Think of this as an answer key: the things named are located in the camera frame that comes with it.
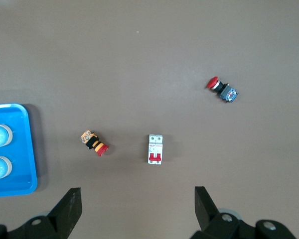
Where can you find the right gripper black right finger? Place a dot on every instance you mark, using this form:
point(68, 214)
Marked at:
point(214, 224)

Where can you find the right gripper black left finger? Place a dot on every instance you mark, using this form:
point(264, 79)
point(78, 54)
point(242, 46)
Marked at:
point(62, 216)

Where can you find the light blue service bell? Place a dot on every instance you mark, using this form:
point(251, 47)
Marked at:
point(0, 168)
point(0, 135)

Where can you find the blue plastic tray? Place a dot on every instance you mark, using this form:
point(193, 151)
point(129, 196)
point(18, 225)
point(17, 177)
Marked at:
point(22, 154)

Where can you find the white circuit breaker red switches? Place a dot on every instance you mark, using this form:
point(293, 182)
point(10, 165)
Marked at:
point(155, 149)

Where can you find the red mushroom push button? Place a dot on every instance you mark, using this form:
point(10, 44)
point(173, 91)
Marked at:
point(221, 89)

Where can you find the brown table mat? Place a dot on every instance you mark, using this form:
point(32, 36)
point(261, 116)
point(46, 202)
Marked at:
point(149, 62)

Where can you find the orange emergency stop switch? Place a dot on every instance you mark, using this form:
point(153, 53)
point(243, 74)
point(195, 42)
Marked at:
point(94, 143)

